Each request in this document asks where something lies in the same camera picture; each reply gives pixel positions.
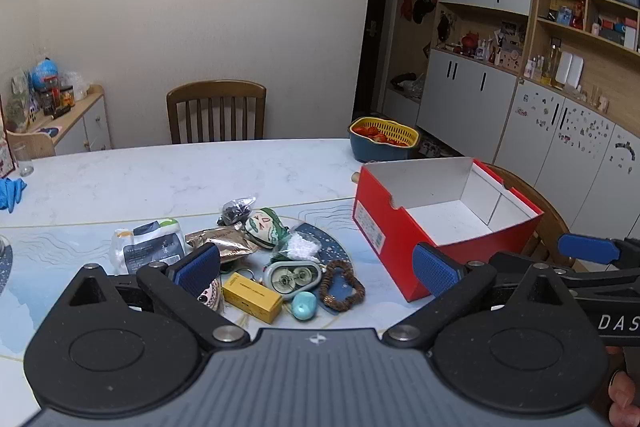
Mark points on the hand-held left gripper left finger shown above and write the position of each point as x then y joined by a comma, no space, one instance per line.
197,267

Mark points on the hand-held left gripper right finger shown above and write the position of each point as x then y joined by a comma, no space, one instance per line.
435,269

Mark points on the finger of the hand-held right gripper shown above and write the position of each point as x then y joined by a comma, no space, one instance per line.
605,284
587,250

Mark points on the silver foil packet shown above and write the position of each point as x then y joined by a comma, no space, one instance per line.
220,243

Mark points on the tiger face plush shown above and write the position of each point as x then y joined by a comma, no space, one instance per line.
212,297

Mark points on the wet wipes pack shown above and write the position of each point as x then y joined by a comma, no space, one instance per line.
150,247

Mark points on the small yellow box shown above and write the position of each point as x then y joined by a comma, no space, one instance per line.
250,299

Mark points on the bag of black beads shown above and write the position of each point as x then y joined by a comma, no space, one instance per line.
235,210

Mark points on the red cardboard box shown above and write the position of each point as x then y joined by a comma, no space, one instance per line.
380,227

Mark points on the green face plush pouch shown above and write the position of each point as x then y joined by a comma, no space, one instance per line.
262,229

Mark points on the bag of white bits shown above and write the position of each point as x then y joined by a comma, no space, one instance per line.
300,247

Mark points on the turquoise egg-shaped toy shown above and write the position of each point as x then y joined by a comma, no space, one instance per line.
304,306

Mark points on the person's right hand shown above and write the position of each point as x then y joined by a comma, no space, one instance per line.
624,394

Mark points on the round-backed wooden chair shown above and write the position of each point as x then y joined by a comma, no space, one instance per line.
550,219

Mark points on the yellow strainer in blue bowl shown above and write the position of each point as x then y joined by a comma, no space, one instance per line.
382,152

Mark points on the pile of strawberries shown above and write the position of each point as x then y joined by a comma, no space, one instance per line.
375,134

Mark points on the slatted wooden chair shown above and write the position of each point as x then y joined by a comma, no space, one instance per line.
215,93

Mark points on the white wooden sideboard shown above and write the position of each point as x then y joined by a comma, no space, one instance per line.
87,127

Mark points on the blue glove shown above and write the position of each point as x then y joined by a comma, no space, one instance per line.
11,193

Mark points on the drinking glass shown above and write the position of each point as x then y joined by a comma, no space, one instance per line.
23,159

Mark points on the small wooden child chair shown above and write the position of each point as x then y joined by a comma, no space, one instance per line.
32,143

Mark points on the red teapot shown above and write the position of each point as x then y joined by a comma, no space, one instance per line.
469,42

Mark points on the blue globe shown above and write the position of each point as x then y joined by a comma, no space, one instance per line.
46,74

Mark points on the dark door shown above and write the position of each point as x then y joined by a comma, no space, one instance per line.
375,22

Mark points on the black hanging bag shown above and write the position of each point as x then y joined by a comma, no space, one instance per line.
424,6

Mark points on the red hanging bag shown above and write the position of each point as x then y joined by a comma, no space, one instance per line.
406,7

